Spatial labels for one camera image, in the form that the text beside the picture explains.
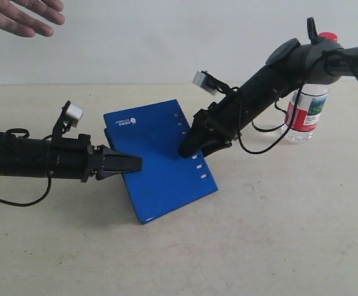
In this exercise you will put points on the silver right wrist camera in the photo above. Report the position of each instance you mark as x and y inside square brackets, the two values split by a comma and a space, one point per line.
[205, 81]

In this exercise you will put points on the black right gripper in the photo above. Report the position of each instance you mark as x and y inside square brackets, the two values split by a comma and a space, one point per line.
[214, 127]

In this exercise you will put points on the clear water bottle red cap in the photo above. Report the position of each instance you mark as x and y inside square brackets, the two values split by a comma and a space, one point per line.
[310, 104]

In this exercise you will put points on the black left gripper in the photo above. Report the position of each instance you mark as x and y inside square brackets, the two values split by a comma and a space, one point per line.
[70, 158]

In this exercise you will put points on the person's open hand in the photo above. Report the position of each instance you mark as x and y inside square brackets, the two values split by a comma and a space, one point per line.
[29, 18]

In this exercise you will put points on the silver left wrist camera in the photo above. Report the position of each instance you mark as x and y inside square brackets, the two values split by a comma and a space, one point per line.
[72, 114]

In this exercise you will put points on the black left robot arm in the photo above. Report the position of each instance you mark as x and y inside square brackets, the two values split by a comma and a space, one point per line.
[23, 157]

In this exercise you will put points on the blue ring binder notebook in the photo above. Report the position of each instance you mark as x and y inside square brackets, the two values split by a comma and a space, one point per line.
[166, 181]

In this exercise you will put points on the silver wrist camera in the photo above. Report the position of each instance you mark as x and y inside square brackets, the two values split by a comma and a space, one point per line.
[72, 114]
[205, 81]

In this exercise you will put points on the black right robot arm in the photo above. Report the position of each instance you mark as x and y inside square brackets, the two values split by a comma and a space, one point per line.
[291, 66]

